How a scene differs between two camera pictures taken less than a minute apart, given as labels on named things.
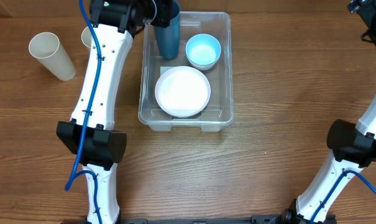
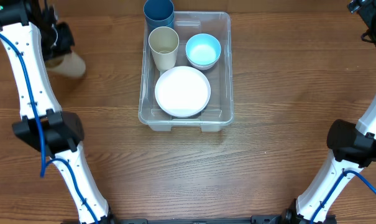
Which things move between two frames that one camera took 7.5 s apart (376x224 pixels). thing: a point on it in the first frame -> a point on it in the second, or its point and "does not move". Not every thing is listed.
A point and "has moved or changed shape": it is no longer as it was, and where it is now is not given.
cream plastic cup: x=86 y=37 -> x=163 y=42
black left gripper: x=165 y=17 -> x=65 y=28
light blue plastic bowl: x=203 y=51 does not move
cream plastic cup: x=46 y=47 has moved or changed shape
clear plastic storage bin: x=195 y=89 does not move
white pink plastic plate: x=182 y=91 does not move
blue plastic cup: x=169 y=37 has moved or changed shape
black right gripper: x=364 y=8 does not move
